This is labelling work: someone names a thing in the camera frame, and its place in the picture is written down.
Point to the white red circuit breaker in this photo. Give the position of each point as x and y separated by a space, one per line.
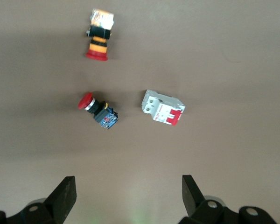
161 107

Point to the red orange emergency stop button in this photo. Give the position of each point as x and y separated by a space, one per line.
98 46

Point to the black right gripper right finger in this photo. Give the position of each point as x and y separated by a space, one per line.
193 200

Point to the red push button blue base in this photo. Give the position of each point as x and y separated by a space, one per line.
102 114

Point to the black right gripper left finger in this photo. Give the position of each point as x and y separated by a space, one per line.
60 198

